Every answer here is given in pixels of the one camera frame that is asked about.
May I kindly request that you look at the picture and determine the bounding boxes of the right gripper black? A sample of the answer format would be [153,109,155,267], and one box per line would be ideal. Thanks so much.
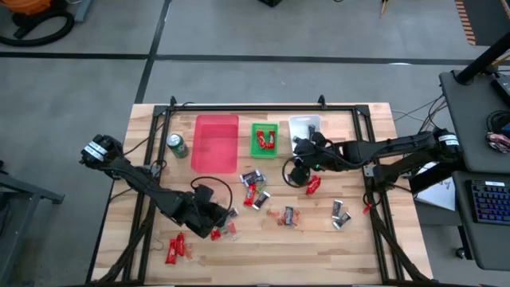
[293,124,339,171]

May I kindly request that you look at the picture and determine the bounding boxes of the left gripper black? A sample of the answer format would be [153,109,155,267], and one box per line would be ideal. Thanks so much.
[177,195,231,240]

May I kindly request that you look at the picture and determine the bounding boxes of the white plastic bin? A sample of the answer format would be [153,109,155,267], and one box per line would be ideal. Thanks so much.
[288,114,322,156]

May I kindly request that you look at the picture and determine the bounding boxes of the green plastic slotted basket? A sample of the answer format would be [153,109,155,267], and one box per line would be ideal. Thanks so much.
[249,122,280,159]

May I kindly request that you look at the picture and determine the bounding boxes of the pink translucent plastic bin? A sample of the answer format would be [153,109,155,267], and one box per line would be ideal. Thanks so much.
[190,114,240,175]

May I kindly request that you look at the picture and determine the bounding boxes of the green Sprite soda can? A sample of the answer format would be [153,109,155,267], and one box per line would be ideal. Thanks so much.
[166,132,190,159]

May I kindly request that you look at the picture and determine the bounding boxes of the black desk strut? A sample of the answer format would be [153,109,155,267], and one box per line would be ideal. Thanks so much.
[408,159,465,195]

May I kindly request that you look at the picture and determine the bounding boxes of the white paper sheet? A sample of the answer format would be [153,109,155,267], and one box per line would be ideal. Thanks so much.
[413,161,457,212]

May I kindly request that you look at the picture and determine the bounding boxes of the grey desk top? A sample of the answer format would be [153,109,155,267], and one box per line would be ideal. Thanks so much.
[452,170,510,273]
[439,69,510,175]

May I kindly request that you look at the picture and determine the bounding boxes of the grey metal cart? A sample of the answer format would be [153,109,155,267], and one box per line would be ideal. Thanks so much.
[0,159,66,287]

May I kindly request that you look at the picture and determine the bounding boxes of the colourful wrapper bundle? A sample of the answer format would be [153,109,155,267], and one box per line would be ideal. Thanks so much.
[484,132,510,155]

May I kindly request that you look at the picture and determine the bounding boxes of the black diagonal pole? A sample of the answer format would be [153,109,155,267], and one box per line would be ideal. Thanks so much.
[455,30,510,85]

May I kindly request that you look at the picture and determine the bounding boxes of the black backlit keyboard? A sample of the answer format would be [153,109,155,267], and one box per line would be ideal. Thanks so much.
[469,179,510,226]

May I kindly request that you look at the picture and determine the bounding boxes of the black desk device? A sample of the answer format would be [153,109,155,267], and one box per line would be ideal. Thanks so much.
[489,73,510,108]

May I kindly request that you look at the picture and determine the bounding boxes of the black mat with striped edge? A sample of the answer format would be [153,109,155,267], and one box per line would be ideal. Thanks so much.
[453,0,510,47]

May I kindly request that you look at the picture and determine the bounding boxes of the grey metal desk leg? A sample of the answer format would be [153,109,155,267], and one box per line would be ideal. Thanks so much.
[73,0,94,24]

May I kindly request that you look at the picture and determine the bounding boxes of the orange shop vacuum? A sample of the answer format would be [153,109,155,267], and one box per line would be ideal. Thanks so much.
[0,0,53,16]

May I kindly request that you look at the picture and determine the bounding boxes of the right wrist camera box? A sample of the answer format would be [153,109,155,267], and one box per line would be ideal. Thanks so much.
[287,165,311,187]

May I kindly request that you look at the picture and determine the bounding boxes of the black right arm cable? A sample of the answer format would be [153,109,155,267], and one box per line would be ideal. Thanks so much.
[281,156,306,188]

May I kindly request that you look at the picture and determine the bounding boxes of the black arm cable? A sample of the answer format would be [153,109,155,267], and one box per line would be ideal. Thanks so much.
[190,175,234,213]
[281,156,306,188]

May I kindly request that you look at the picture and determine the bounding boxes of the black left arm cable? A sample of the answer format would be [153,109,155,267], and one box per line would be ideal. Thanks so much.
[190,175,234,213]

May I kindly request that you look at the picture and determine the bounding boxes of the black coiled cable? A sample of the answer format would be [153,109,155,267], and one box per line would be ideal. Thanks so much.
[485,109,510,135]

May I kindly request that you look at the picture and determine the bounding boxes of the black vacuum hose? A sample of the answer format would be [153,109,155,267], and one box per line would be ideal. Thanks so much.
[0,10,76,48]

